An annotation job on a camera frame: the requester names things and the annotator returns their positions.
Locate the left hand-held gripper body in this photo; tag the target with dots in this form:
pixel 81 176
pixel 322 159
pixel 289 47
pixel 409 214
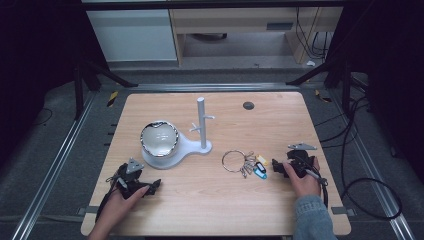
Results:
pixel 130 178

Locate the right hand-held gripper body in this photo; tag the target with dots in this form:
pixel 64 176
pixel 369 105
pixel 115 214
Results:
pixel 301 160

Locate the person's right hand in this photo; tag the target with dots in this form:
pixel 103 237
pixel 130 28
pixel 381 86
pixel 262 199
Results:
pixel 305 185

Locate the person's left hand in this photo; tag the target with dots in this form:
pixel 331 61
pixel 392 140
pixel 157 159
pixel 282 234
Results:
pixel 118 206

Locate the silver metal bowl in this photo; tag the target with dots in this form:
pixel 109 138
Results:
pixel 159 138

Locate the white key stand with pegs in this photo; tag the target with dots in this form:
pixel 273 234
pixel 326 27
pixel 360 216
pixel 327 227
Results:
pixel 196 146

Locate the yellow black tape strip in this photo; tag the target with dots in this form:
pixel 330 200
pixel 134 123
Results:
pixel 112 98

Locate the black metal stand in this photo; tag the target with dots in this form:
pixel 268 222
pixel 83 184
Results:
pixel 90 71
pixel 336 71

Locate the white cabinet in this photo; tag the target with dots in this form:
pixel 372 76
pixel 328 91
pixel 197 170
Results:
pixel 133 35

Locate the light wooden desk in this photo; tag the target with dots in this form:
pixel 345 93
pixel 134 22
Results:
pixel 233 20

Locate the grey table bracket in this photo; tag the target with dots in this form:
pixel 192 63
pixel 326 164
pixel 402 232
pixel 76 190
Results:
pixel 340 210
pixel 88 210

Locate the metal floor rail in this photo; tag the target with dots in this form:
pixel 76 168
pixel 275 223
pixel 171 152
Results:
pixel 373 173
pixel 50 173

